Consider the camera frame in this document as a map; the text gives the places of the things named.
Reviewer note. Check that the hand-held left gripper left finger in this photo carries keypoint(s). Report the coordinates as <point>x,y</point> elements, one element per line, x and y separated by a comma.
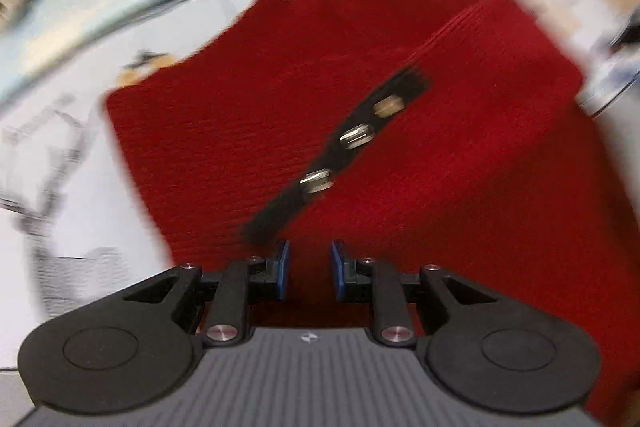
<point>283,269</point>

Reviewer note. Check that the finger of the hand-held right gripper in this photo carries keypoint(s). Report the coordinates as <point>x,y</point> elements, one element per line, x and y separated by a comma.
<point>330,162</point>

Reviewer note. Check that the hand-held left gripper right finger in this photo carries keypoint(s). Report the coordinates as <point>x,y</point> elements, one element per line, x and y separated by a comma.
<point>338,269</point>

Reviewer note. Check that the red knit sweater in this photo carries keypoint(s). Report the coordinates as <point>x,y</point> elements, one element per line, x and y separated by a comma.
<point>225,132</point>

